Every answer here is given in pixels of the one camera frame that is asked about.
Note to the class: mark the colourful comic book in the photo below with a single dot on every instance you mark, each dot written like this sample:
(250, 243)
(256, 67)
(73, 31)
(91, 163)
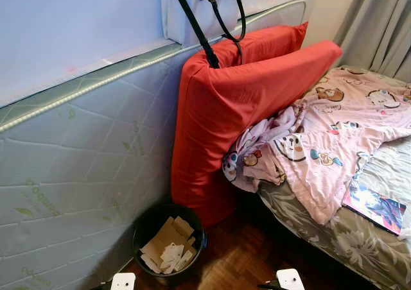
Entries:
(379, 210)

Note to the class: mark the pink cartoon quilt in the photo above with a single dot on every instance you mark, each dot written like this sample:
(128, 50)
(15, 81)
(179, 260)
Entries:
(321, 129)

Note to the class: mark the bed with grey floral sheet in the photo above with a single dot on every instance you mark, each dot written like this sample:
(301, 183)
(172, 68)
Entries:
(359, 251)

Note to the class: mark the crumpled white paper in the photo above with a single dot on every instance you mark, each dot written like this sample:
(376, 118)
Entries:
(173, 258)

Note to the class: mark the brown cardboard piece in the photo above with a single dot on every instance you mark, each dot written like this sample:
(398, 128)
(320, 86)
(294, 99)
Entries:
(160, 238)

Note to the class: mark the black waste bin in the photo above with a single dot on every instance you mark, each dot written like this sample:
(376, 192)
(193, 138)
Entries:
(144, 229)

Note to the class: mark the red folded mattress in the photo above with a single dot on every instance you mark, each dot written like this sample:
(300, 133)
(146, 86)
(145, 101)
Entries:
(218, 110)

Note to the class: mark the grey curtain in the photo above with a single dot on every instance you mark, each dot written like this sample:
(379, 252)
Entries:
(379, 27)

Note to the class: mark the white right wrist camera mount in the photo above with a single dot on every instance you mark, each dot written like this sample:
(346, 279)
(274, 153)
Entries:
(290, 280)

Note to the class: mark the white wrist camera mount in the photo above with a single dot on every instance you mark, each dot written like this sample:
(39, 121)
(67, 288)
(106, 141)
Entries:
(290, 280)
(123, 282)

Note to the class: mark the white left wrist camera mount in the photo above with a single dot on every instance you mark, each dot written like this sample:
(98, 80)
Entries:
(123, 282)

